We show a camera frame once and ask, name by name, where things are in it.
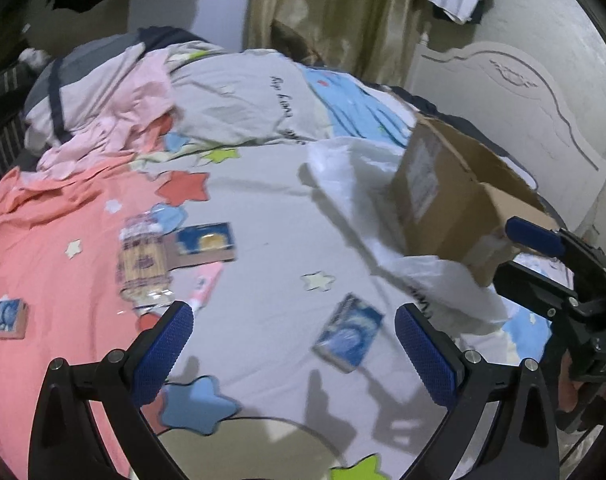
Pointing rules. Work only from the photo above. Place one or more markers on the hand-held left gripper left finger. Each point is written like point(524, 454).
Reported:
point(163, 355)

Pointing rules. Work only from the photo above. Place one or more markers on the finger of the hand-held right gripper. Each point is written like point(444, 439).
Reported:
point(530, 287)
point(533, 235)

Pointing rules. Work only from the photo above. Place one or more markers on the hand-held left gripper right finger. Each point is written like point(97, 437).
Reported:
point(428, 355)

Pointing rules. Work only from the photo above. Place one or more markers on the blue printed card packet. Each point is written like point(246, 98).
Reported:
point(350, 332)

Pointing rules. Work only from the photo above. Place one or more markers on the brown cardboard box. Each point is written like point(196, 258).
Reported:
point(443, 195)

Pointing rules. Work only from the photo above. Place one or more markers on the white plastic bag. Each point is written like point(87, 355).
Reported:
point(443, 280)

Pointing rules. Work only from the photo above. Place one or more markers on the pink tube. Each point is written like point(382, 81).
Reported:
point(205, 285)

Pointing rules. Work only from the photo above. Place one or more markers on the flat opened blue carton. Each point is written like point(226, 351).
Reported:
point(205, 240)

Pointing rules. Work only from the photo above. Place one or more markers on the cream carved headboard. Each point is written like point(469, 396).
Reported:
point(523, 95)

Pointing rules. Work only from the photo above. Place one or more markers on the small blue printed cube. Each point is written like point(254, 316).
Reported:
point(7, 315)

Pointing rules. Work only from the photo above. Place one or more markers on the cartoon printed bed sheet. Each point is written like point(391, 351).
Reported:
point(273, 210)

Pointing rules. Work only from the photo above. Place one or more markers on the pink garment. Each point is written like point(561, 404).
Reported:
point(108, 120)

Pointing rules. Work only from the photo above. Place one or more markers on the gold curtain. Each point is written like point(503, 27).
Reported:
point(358, 10)

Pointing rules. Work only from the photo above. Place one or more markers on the black striped bag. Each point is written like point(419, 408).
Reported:
point(3, 110)

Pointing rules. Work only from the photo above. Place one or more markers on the brown cushion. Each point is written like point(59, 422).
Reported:
point(293, 40)

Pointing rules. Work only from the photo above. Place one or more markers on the white crumpled cloth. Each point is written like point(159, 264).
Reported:
point(33, 56)

